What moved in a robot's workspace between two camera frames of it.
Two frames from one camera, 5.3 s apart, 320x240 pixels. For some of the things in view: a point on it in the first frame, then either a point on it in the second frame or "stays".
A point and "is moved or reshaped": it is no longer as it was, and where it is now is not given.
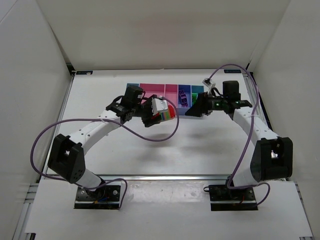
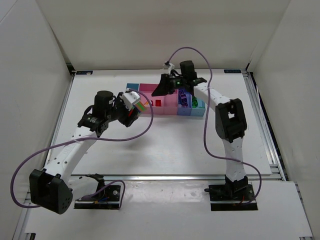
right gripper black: (203, 104) to (169, 84)
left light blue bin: (130, 84) stays
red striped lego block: (165, 115) is moved or reshaped
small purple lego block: (184, 101) stays
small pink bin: (171, 91) stays
